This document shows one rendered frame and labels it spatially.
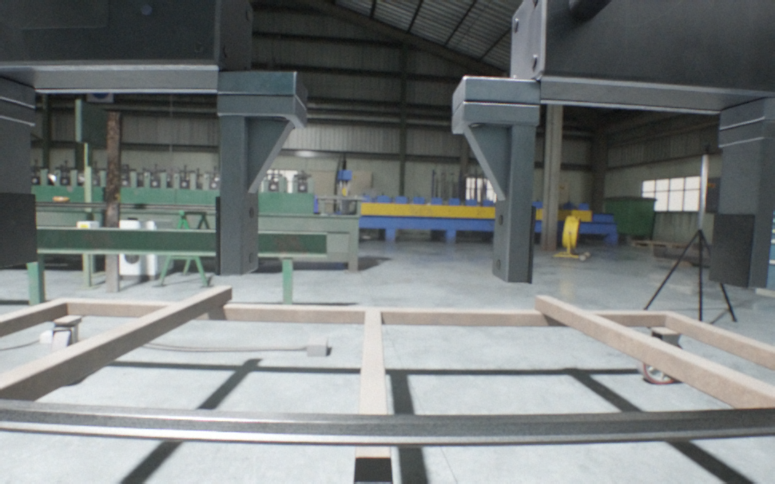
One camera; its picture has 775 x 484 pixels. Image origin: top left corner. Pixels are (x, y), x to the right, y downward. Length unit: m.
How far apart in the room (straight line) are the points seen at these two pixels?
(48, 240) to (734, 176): 3.21
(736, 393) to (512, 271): 0.94
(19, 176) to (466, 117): 0.25
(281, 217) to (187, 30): 4.27
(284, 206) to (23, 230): 4.25
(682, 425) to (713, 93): 0.60
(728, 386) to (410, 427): 0.74
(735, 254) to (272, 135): 0.26
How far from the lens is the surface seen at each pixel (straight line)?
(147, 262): 4.20
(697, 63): 0.25
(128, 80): 0.26
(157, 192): 4.85
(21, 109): 0.30
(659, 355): 1.25
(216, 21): 0.22
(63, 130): 16.19
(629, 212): 13.45
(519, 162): 0.21
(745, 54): 0.27
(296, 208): 4.49
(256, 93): 0.21
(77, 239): 3.12
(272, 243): 2.70
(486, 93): 0.21
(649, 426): 0.76
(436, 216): 9.13
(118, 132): 3.77
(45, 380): 1.06
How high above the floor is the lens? 0.69
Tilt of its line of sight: 4 degrees down
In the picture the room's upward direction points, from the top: 2 degrees clockwise
